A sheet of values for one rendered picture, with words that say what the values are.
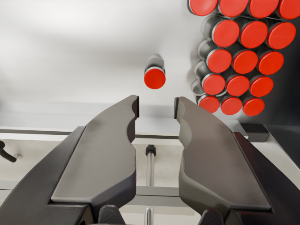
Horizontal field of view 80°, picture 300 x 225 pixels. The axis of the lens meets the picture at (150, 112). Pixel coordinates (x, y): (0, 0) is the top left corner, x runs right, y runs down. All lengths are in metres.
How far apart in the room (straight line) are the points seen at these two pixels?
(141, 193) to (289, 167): 0.92
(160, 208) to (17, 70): 0.96
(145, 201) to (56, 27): 0.97
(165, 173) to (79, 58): 1.57
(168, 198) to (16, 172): 1.53
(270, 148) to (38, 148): 1.70
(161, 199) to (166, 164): 0.60
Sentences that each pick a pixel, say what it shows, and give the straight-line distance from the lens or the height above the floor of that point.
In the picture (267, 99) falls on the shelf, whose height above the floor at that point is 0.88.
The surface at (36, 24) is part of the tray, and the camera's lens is 0.24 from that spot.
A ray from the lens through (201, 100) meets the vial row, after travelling 0.19.
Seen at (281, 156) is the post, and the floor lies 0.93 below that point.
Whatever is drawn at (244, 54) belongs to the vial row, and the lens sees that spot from 0.18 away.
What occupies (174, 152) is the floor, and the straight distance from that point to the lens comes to 1.54.
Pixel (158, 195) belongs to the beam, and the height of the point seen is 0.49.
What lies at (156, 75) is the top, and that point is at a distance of 0.17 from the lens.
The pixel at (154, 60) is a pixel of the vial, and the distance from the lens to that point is 0.19.
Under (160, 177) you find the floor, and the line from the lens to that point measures 1.78.
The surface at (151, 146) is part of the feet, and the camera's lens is 1.31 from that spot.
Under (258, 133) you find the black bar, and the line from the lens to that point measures 0.27.
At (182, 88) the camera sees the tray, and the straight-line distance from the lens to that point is 0.23.
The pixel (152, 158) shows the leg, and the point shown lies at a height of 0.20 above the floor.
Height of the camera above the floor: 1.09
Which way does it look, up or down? 58 degrees down
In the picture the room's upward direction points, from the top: 177 degrees counter-clockwise
